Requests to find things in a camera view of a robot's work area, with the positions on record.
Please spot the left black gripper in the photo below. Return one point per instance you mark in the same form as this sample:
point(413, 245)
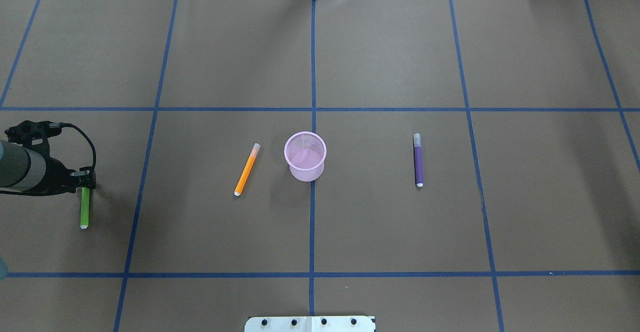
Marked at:
point(61, 178)

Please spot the green highlighter pen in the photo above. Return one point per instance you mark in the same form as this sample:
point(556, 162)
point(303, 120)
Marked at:
point(85, 208)

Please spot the orange highlighter pen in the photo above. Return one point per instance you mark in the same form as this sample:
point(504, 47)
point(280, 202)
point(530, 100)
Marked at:
point(242, 181)

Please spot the purple highlighter pen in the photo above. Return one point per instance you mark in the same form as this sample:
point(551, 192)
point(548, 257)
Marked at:
point(418, 163)

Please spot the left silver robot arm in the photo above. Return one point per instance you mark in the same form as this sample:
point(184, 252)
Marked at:
point(29, 173)

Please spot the pink mesh pen holder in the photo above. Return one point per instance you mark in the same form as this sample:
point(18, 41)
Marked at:
point(305, 153)

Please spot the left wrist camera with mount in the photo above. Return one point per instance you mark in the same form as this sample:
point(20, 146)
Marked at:
point(34, 135)

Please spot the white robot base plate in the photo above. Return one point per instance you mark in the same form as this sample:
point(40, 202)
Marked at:
point(311, 323)

